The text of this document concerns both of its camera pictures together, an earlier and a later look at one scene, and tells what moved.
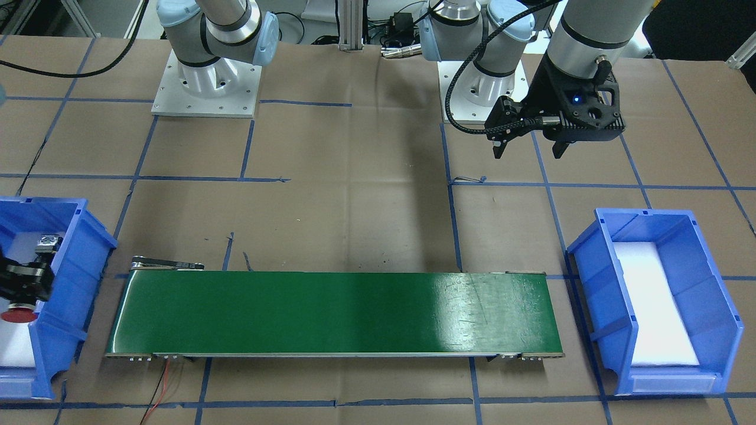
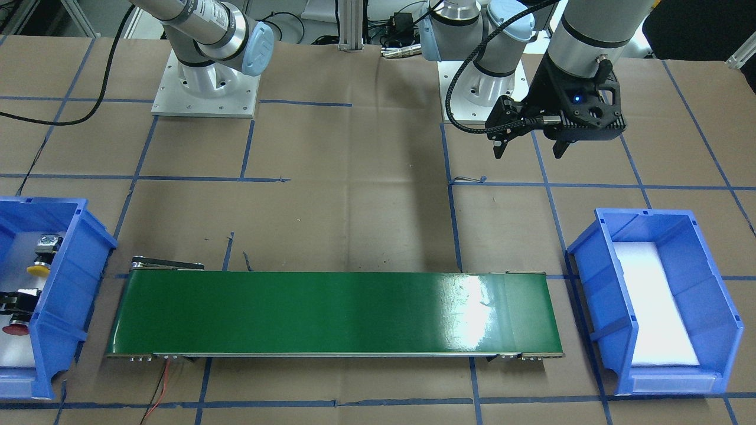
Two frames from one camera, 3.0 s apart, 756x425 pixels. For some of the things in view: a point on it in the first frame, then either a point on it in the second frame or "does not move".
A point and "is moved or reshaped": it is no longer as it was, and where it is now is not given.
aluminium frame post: x=351 y=29 does not move
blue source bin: x=694 y=283 does not move
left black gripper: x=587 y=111 does not move
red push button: x=19 y=313 is moved or reshaped
